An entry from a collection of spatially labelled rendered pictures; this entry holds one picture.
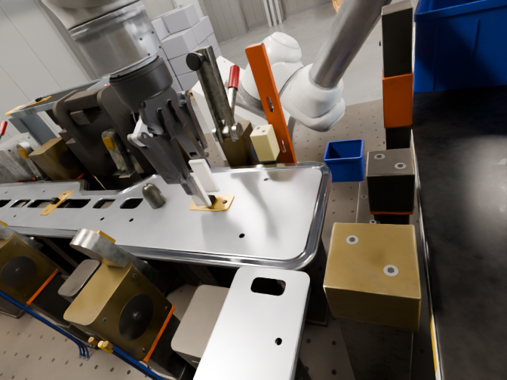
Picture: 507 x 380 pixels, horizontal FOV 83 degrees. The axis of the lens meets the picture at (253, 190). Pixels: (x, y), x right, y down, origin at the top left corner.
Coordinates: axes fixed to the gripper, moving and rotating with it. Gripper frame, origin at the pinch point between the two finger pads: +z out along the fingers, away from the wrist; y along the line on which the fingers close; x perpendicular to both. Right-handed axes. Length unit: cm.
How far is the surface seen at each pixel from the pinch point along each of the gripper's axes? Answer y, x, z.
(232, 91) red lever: 20.7, -0.6, -6.8
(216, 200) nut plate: 0.2, -1.2, 4.3
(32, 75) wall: 169, 290, -7
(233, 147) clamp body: 13.0, -0.5, 1.6
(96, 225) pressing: -6.3, 24.8, 4.6
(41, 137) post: 32, 92, 0
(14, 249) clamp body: -15.4, 37.7, 2.0
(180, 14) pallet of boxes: 363, 227, 2
